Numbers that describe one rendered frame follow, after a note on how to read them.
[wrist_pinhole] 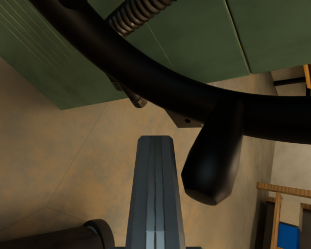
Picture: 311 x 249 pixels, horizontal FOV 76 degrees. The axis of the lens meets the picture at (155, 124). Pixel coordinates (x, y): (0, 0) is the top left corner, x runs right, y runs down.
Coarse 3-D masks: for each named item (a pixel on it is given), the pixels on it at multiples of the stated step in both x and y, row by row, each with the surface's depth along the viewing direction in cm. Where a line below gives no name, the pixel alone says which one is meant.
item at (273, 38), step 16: (240, 0) 24; (256, 0) 23; (272, 0) 22; (288, 0) 22; (304, 0) 21; (240, 16) 25; (256, 16) 24; (272, 16) 24; (288, 16) 23; (304, 16) 22; (240, 32) 26; (256, 32) 26; (272, 32) 25; (288, 32) 24; (304, 32) 23; (256, 48) 27; (272, 48) 26; (288, 48) 25; (304, 48) 25; (256, 64) 29; (272, 64) 28; (288, 64) 27; (304, 64) 26
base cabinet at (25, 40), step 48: (0, 0) 42; (96, 0) 32; (192, 0) 26; (0, 48) 60; (48, 48) 48; (144, 48) 35; (192, 48) 32; (240, 48) 28; (48, 96) 73; (96, 96) 57
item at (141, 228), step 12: (144, 144) 10; (144, 156) 9; (144, 168) 8; (144, 180) 8; (132, 192) 7; (144, 192) 7; (132, 204) 7; (144, 204) 7; (132, 216) 7; (144, 216) 6; (132, 228) 6; (144, 228) 6; (132, 240) 6; (144, 240) 6
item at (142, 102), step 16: (128, 0) 17; (144, 0) 15; (160, 0) 15; (176, 0) 15; (112, 16) 18; (128, 16) 17; (144, 16) 17; (128, 32) 19; (112, 80) 30; (128, 96) 31
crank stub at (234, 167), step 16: (224, 112) 11; (240, 112) 11; (208, 128) 10; (224, 128) 10; (240, 128) 10; (208, 144) 9; (224, 144) 9; (240, 144) 10; (192, 160) 9; (208, 160) 9; (224, 160) 9; (192, 176) 9; (208, 176) 8; (224, 176) 8; (192, 192) 9; (208, 192) 8; (224, 192) 9
